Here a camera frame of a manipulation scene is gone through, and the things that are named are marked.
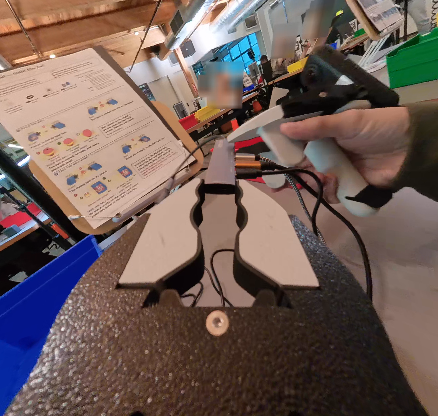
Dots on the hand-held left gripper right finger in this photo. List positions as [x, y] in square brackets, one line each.
[273, 241]

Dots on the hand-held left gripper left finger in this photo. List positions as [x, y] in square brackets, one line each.
[164, 238]

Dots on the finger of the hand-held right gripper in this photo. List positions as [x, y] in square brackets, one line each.
[256, 123]

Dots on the grey usb hub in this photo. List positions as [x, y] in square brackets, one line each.
[220, 169]

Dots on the blue plastic bin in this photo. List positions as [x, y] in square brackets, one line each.
[37, 313]

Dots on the person's right forearm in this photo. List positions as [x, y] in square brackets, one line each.
[424, 149]

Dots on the person's right hand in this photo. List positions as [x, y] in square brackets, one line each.
[369, 139]

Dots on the small wooden clipboard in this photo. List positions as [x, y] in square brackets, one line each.
[373, 9]

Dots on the green plastic bin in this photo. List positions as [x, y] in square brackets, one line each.
[414, 60]

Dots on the printed instruction sheet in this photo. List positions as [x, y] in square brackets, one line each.
[78, 132]

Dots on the black stand pole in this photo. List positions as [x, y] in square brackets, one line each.
[34, 197]

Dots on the black wall speaker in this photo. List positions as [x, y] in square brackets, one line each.
[188, 48]

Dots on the silver ventilation duct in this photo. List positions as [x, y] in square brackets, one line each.
[198, 9]
[246, 2]

